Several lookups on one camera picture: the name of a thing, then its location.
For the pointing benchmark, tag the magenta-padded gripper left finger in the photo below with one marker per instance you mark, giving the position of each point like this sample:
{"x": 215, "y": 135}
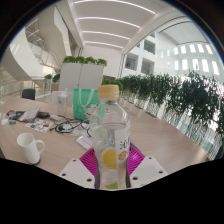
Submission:
{"x": 78, "y": 171}

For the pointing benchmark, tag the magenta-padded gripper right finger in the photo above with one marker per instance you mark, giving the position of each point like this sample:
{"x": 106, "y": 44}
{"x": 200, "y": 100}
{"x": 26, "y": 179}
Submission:
{"x": 148, "y": 170}

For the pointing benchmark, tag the clear bottle with yellow cap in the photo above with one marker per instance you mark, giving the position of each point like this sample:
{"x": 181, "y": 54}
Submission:
{"x": 110, "y": 133}

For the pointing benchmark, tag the white paper packet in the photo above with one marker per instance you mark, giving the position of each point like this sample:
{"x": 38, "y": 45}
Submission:
{"x": 85, "y": 141}

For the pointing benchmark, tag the white ceramic mug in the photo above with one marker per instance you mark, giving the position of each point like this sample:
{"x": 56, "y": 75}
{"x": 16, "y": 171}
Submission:
{"x": 28, "y": 148}

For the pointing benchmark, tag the small black device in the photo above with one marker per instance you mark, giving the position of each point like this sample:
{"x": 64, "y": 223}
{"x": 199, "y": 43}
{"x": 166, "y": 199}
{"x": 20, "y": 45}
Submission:
{"x": 44, "y": 115}

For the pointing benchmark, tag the green tote bag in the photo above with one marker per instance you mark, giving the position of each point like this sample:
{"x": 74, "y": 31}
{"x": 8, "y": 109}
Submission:
{"x": 81, "y": 105}

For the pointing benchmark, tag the clear plastic tumbler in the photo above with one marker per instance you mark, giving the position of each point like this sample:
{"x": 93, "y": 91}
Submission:
{"x": 62, "y": 105}

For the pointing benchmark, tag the open notebook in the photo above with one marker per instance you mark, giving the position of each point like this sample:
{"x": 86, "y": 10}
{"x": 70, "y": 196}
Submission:
{"x": 29, "y": 114}

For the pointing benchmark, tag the small blue object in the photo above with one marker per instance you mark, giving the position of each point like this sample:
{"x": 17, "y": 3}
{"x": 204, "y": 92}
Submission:
{"x": 12, "y": 122}

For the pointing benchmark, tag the row of green trees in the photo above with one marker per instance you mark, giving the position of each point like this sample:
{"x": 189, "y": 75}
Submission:
{"x": 186, "y": 96}

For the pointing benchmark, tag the white computer mouse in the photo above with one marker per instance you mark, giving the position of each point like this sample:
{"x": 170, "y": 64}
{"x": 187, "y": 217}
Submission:
{"x": 4, "y": 122}

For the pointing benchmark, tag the black office chair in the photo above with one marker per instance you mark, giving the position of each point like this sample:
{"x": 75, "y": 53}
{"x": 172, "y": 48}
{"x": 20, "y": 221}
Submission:
{"x": 28, "y": 94}

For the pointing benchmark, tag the brown planter with green plants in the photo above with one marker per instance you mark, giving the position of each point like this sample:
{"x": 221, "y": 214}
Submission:
{"x": 52, "y": 81}

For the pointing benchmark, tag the white cabinet topped with plants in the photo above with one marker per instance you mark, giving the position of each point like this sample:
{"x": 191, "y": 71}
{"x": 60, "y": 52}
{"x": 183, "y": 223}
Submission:
{"x": 81, "y": 76}

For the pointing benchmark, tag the ceiling light strips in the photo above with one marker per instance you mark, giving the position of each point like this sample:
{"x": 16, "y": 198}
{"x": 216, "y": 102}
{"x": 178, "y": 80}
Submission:
{"x": 110, "y": 20}

